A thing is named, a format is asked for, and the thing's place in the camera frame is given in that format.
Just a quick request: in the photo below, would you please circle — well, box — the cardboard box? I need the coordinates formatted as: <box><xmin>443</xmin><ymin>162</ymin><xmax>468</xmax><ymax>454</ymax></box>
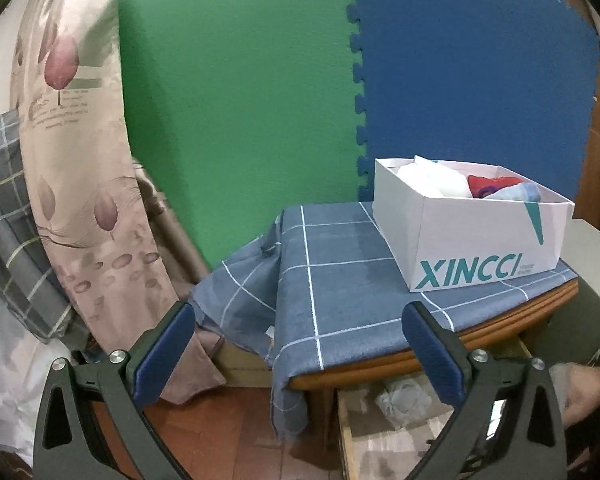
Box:
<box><xmin>213</xmin><ymin>341</ymin><xmax>272</xmax><ymax>388</ymax></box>

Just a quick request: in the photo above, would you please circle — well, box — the red underwear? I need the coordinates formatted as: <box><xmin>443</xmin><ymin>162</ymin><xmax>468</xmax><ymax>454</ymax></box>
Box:
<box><xmin>467</xmin><ymin>174</ymin><xmax>522</xmax><ymax>198</ymax></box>

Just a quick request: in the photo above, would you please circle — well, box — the beige floral curtain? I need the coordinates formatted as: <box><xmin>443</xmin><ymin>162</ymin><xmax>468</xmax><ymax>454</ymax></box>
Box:
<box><xmin>9</xmin><ymin>0</ymin><xmax>228</xmax><ymax>406</ymax></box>

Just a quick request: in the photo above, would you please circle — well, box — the blue checked cloth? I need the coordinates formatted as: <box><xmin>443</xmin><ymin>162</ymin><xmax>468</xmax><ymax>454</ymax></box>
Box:
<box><xmin>189</xmin><ymin>202</ymin><xmax>577</xmax><ymax>438</ymax></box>

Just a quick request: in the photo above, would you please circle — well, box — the grey white underwear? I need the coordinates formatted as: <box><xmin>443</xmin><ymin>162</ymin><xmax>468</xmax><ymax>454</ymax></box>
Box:
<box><xmin>375</xmin><ymin>378</ymin><xmax>432</xmax><ymax>430</ymax></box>

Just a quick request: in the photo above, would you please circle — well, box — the white patterned bedsheet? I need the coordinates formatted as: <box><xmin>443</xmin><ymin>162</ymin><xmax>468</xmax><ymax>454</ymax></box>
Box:
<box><xmin>0</xmin><ymin>296</ymin><xmax>70</xmax><ymax>465</ymax></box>

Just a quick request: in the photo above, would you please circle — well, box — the blue foam mat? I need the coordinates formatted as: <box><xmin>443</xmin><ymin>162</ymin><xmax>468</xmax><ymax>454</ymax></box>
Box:
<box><xmin>347</xmin><ymin>0</ymin><xmax>600</xmax><ymax>198</ymax></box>

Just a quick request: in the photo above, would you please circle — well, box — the person's hand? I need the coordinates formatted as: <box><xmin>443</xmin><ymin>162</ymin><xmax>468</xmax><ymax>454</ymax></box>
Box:
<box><xmin>550</xmin><ymin>363</ymin><xmax>600</xmax><ymax>428</ymax></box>

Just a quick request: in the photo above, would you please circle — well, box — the white XINCCI shoe box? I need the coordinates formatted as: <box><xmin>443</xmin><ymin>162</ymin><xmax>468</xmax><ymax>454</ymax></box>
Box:
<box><xmin>373</xmin><ymin>156</ymin><xmax>574</xmax><ymax>292</ymax></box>

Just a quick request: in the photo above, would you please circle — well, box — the grey plaid pillow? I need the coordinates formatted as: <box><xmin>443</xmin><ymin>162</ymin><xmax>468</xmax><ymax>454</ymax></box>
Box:
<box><xmin>0</xmin><ymin>110</ymin><xmax>74</xmax><ymax>342</ymax></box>

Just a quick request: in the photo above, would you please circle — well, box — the light blue underwear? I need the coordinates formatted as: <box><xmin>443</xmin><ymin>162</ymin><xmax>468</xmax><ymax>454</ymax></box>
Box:
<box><xmin>486</xmin><ymin>182</ymin><xmax>542</xmax><ymax>203</ymax></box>

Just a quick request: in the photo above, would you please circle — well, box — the wooden nightstand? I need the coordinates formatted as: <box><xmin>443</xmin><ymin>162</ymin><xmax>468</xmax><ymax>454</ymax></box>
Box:
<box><xmin>287</xmin><ymin>278</ymin><xmax>580</xmax><ymax>451</ymax></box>

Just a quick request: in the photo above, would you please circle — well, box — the green foam mat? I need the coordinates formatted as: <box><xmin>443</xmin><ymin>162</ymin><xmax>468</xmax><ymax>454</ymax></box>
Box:
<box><xmin>119</xmin><ymin>0</ymin><xmax>362</xmax><ymax>265</ymax></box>

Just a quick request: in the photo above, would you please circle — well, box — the wooden drawer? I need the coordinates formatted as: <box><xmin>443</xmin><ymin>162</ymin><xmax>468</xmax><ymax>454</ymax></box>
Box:
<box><xmin>334</xmin><ymin>336</ymin><xmax>534</xmax><ymax>480</ymax></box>

